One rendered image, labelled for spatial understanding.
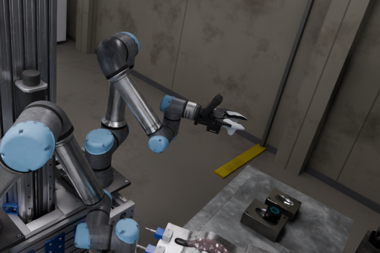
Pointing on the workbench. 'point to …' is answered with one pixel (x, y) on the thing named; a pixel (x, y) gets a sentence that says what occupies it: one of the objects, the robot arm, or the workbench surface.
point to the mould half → (202, 237)
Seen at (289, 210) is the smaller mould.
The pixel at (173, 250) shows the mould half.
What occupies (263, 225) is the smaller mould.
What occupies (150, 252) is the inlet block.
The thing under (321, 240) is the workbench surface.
